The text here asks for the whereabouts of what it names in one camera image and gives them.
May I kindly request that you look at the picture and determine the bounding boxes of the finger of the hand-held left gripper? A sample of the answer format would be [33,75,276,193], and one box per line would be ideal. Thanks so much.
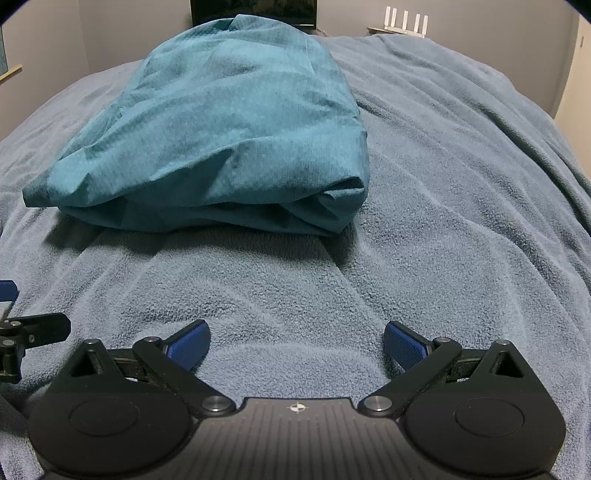
[0,279,20,320]
[0,313,71,385]

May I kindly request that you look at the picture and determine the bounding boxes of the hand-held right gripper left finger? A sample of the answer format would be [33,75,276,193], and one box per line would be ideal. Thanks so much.
[61,320,236,417]

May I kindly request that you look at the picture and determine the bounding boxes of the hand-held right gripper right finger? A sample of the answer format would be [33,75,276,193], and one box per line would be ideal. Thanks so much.
[361,320,533,418]

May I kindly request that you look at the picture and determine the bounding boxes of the teal hooded jacket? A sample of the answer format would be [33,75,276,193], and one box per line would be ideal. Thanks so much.
[22,14,369,238]

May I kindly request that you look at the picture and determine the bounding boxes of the blue fleece blanket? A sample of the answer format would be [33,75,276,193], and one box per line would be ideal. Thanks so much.
[0,33,591,480]

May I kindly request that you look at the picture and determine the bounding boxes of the white wardrobe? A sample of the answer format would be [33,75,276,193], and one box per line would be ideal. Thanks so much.
[553,9,591,144]

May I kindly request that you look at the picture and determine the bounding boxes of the white router with antennas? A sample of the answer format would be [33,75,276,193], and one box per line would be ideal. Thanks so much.
[383,6,430,36]

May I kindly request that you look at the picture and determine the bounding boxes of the black monitor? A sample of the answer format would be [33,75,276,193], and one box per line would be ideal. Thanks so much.
[190,0,318,28]

